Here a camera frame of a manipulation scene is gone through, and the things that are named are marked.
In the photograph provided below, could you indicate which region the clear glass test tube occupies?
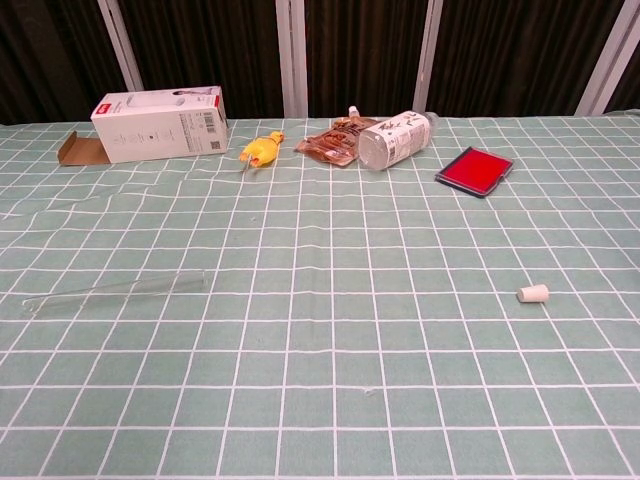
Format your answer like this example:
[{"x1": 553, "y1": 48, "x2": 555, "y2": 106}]
[{"x1": 22, "y1": 269, "x2": 209, "y2": 317}]

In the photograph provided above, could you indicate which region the small white eraser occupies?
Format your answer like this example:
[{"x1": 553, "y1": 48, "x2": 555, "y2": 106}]
[{"x1": 516, "y1": 285, "x2": 550, "y2": 304}]

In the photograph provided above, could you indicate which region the green checked tablecloth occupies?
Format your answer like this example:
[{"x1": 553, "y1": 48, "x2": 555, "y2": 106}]
[{"x1": 0, "y1": 107, "x2": 640, "y2": 480}]

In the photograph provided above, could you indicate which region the brown snack pouch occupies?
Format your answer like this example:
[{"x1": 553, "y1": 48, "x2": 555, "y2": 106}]
[{"x1": 293, "y1": 105, "x2": 382, "y2": 169}]

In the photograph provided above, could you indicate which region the yellow rubber chicken toy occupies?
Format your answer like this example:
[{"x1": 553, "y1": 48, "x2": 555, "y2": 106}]
[{"x1": 238, "y1": 130, "x2": 286, "y2": 174}]

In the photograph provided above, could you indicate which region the clear plastic bottle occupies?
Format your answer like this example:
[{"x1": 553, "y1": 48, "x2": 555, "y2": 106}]
[{"x1": 357, "y1": 110, "x2": 442, "y2": 173}]

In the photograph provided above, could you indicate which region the red ink pad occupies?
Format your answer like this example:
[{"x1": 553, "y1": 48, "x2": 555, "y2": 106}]
[{"x1": 434, "y1": 145, "x2": 516, "y2": 200}]

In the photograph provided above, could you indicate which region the white cardboard product box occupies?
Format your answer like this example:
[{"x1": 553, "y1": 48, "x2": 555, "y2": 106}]
[{"x1": 56, "y1": 84, "x2": 231, "y2": 167}]

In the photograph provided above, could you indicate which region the white partition post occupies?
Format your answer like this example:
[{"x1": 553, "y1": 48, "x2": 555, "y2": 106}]
[
  {"x1": 274, "y1": 0, "x2": 309, "y2": 119},
  {"x1": 412, "y1": 0, "x2": 444, "y2": 114},
  {"x1": 574, "y1": 0, "x2": 640, "y2": 117},
  {"x1": 97, "y1": 0, "x2": 146, "y2": 93}
]

